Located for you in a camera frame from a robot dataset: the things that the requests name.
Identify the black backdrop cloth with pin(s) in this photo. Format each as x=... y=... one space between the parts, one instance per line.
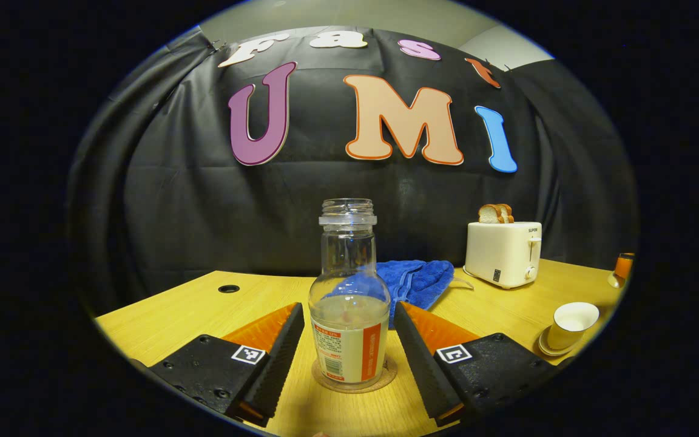
x=173 y=212

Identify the round brown coaster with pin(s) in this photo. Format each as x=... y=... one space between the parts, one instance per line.
x=389 y=373

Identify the blue towel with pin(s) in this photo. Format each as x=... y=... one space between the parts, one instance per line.
x=422 y=282

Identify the bread slice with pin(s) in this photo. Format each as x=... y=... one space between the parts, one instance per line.
x=508 y=212
x=489 y=214

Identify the clear glass water bottle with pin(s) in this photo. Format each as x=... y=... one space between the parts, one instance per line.
x=349 y=340

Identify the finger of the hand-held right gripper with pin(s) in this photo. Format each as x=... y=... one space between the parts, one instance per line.
x=624 y=266

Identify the white toaster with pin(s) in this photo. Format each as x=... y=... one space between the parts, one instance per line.
x=501 y=255

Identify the cream ceramic teacup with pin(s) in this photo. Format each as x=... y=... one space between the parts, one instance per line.
x=568 y=321

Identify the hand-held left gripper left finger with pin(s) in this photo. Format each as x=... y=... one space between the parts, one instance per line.
x=273 y=364

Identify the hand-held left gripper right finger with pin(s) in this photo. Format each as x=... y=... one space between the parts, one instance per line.
x=425 y=370

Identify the cream teacup lid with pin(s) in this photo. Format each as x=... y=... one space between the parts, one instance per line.
x=615 y=281

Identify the cream teacup saucer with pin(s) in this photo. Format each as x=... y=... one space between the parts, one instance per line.
x=545 y=347

